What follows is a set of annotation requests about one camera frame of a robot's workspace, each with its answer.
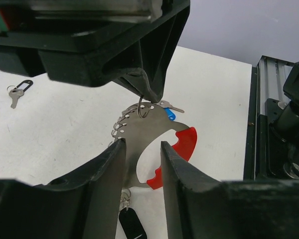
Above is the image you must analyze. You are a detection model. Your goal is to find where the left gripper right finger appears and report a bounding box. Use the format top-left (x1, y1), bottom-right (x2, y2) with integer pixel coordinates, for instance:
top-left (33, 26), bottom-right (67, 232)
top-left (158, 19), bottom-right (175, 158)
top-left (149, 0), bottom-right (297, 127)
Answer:
top-left (160, 141), bottom-right (299, 239)

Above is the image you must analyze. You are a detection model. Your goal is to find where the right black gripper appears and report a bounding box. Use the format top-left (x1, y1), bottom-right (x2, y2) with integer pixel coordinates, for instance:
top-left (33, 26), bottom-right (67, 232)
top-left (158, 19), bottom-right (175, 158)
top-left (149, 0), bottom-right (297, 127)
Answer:
top-left (0, 0), bottom-right (164, 87)

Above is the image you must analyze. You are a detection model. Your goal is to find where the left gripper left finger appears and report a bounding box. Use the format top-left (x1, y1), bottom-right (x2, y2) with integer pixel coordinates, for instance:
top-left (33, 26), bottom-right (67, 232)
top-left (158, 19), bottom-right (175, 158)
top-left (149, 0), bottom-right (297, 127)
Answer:
top-left (0, 139), bottom-right (126, 239)

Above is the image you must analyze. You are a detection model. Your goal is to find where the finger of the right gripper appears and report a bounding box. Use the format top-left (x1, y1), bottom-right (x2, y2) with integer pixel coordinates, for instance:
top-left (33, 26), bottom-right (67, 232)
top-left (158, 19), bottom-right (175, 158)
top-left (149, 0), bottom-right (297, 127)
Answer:
top-left (102, 0), bottom-right (190, 103)

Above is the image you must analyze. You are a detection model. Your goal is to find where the key with blue tag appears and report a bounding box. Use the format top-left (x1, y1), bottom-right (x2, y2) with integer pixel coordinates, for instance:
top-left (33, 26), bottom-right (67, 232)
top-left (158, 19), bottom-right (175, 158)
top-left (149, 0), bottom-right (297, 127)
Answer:
top-left (158, 100), bottom-right (184, 121)

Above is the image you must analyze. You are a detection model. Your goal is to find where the black tag with small key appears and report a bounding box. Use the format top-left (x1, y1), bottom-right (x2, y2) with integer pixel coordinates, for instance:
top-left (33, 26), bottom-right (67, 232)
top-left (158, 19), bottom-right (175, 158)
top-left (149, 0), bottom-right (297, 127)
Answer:
top-left (118, 189), bottom-right (148, 239)

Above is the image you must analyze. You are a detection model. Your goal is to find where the red keyring with keys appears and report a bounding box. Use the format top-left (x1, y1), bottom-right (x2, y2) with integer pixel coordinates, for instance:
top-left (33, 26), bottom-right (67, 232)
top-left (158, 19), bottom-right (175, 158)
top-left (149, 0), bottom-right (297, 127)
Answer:
top-left (107, 96), bottom-right (198, 190)

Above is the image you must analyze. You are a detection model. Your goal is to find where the key with black tag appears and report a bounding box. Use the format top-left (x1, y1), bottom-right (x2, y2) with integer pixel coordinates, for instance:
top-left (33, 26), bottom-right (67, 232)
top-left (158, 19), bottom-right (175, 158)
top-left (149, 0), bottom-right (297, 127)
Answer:
top-left (6, 80), bottom-right (33, 109)

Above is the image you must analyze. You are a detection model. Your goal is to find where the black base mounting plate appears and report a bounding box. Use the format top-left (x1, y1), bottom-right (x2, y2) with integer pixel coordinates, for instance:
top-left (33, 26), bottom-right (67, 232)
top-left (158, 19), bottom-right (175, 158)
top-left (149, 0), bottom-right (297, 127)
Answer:
top-left (243, 99), bottom-right (299, 180)

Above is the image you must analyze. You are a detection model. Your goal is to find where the aluminium frame rail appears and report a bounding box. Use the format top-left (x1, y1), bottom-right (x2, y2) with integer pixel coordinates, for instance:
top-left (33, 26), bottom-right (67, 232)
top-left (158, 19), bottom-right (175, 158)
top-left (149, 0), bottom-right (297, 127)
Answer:
top-left (256, 56), bottom-right (294, 115)

